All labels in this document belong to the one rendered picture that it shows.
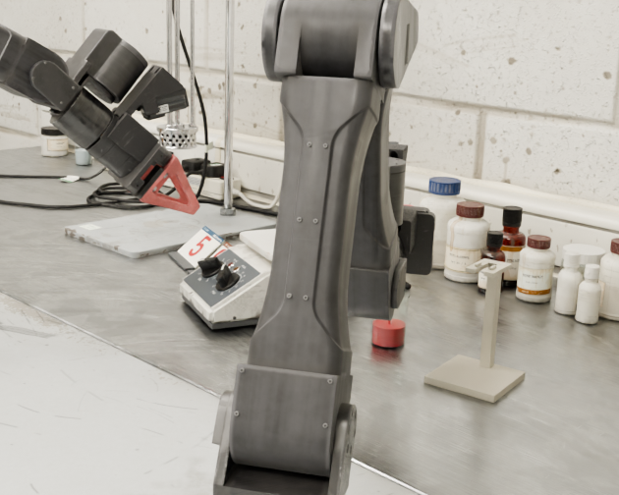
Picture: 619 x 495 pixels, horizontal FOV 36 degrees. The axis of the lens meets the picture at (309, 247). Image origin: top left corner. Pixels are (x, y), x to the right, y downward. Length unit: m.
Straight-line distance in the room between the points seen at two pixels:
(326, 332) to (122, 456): 0.31
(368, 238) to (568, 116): 0.71
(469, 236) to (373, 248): 0.57
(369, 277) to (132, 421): 0.27
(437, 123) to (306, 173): 0.96
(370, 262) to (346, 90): 0.20
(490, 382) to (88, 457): 0.42
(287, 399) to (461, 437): 0.33
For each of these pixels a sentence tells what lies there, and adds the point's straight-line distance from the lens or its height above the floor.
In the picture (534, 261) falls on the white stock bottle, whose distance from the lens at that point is 1.29.
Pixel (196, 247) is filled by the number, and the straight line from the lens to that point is 1.42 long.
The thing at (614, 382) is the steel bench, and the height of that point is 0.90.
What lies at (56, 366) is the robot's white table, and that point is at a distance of 1.05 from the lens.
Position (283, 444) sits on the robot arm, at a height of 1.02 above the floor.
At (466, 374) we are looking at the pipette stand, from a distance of 1.02.
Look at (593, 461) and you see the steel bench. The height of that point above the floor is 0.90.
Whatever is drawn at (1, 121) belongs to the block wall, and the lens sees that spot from 2.72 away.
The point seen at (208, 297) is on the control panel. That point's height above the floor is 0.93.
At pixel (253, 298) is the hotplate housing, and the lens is 1.13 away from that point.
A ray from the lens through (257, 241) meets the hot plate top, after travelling 1.19.
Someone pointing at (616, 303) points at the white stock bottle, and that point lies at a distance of 1.26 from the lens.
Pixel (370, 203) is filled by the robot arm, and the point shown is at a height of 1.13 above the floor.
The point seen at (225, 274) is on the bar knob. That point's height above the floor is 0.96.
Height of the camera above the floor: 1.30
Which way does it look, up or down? 15 degrees down
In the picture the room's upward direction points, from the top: 2 degrees clockwise
